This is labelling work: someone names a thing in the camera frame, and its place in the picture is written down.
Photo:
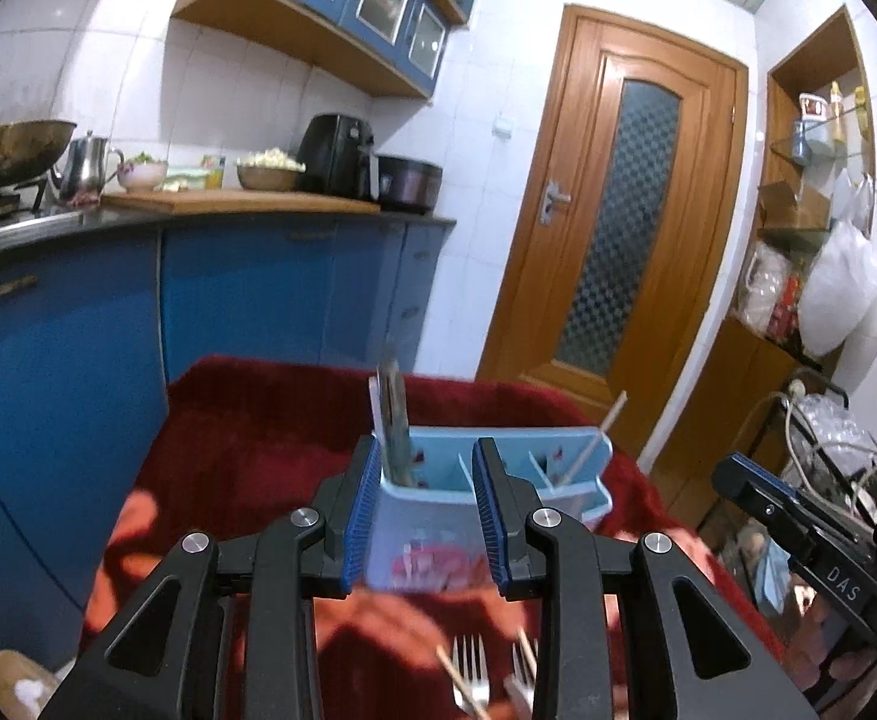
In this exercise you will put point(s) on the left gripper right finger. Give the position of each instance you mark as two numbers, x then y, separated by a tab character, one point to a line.
689	654

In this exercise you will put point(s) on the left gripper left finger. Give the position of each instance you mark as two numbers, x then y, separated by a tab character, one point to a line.
165	654

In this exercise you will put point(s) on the silver metal fork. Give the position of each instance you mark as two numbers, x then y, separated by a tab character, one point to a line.
469	655
519	684

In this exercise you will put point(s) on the red floral blanket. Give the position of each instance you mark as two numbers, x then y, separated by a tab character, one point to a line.
247	442

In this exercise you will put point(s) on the light blue utensil box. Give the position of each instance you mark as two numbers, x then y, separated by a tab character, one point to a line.
484	508

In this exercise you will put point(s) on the white plastic bag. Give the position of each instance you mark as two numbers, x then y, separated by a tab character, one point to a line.
839	291

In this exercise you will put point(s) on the blue base cabinets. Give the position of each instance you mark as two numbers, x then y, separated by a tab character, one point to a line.
101	310

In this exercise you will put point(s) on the wooden door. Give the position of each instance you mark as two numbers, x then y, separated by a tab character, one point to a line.
624	221

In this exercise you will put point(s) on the bowl of food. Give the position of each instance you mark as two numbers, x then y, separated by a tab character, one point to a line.
272	170

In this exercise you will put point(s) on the small white bowl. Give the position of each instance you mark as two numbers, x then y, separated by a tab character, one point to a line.
141	173

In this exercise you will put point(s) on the dark rice cooker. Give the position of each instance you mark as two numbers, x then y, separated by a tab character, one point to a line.
408	185

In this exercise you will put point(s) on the black air fryer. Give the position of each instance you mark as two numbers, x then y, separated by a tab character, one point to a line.
337	152

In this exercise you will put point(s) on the steel kettle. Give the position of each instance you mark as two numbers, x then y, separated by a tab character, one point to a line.
90	163

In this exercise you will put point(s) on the steel wok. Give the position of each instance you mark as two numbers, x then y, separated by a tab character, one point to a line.
28	149

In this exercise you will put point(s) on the black wire rack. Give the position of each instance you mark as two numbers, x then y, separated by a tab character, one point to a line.
813	448

